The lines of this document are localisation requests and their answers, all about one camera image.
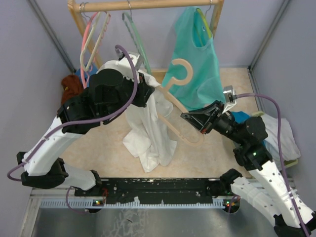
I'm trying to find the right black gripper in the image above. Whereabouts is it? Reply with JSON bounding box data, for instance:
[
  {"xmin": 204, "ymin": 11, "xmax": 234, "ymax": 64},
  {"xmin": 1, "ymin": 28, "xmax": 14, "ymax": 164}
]
[{"xmin": 181, "ymin": 99, "xmax": 245, "ymax": 145}]

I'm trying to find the beige wooden hanger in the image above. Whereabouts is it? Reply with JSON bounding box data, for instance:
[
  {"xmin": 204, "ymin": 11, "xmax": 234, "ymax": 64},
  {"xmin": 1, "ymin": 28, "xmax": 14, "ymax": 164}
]
[{"xmin": 155, "ymin": 58, "xmax": 205, "ymax": 147}]

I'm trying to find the white t-shirt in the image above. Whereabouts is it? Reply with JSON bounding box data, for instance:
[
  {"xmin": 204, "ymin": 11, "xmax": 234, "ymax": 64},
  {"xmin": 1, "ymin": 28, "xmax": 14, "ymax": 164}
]
[{"xmin": 122, "ymin": 70, "xmax": 177, "ymax": 172}]

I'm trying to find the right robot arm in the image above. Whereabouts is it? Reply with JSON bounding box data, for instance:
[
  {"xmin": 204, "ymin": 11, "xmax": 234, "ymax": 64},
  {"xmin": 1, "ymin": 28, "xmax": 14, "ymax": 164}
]
[{"xmin": 181, "ymin": 101, "xmax": 316, "ymax": 237}]

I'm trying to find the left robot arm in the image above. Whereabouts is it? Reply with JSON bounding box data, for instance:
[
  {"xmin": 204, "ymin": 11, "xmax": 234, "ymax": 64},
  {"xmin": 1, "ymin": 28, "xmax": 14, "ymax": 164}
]
[{"xmin": 17, "ymin": 67, "xmax": 156, "ymax": 196}]

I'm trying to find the cream plastic hanger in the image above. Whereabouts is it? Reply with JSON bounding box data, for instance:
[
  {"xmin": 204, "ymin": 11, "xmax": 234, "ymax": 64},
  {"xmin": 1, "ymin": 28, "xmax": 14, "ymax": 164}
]
[{"xmin": 80, "ymin": 11, "xmax": 111, "ymax": 72}]

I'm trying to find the pink plastic hanger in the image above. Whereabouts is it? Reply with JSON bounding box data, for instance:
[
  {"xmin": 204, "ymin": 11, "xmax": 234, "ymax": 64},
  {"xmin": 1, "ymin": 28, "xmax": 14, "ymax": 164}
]
[{"xmin": 80, "ymin": 12, "xmax": 100, "ymax": 88}]

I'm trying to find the teal t-shirt on hanger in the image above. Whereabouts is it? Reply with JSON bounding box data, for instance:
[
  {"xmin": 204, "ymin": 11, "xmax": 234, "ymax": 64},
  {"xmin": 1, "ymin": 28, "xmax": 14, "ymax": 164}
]
[{"xmin": 169, "ymin": 6, "xmax": 225, "ymax": 111}]

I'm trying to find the green plastic hanger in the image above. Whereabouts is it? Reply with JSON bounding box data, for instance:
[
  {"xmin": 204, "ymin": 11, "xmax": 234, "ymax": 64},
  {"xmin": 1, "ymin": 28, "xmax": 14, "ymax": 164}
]
[{"xmin": 122, "ymin": 0, "xmax": 152, "ymax": 75}]

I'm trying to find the yellow-green hanger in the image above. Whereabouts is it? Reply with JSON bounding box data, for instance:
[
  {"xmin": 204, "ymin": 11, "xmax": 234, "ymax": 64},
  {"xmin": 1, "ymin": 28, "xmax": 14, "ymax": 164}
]
[{"xmin": 196, "ymin": 8, "xmax": 213, "ymax": 39}]

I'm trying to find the blue cloth in basket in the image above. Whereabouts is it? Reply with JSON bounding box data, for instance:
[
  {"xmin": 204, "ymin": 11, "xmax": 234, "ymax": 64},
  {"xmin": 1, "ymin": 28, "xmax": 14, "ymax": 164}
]
[{"xmin": 231, "ymin": 111, "xmax": 253, "ymax": 124}]

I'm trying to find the blue cloth by rack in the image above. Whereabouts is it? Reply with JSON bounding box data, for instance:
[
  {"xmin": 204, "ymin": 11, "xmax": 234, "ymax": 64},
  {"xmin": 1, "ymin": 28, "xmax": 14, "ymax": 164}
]
[{"xmin": 74, "ymin": 64, "xmax": 98, "ymax": 81}]

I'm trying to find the brown cloth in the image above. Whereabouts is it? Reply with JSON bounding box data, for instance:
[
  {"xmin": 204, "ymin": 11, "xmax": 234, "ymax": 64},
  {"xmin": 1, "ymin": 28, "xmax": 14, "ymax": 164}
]
[{"xmin": 61, "ymin": 75, "xmax": 83, "ymax": 105}]

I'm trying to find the white cloth in basket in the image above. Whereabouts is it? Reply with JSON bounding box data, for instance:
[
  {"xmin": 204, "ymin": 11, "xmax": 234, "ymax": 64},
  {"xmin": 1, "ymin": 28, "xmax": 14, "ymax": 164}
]
[{"xmin": 261, "ymin": 115, "xmax": 302, "ymax": 168}]

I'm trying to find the light green laundry basket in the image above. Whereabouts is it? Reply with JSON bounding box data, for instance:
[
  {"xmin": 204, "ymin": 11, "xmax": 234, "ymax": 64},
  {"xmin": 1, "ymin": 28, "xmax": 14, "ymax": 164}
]
[{"xmin": 252, "ymin": 111, "xmax": 301, "ymax": 170}]

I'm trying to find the wooden clothes rack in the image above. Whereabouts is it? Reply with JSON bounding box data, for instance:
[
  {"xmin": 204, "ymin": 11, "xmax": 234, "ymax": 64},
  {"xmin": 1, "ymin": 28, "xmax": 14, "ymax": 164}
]
[{"xmin": 67, "ymin": 0, "xmax": 225, "ymax": 79}]

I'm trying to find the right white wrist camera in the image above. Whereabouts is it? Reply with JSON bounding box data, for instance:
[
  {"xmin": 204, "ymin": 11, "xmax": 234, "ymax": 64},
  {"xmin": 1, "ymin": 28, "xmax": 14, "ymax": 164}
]
[{"xmin": 223, "ymin": 85, "xmax": 237, "ymax": 113}]

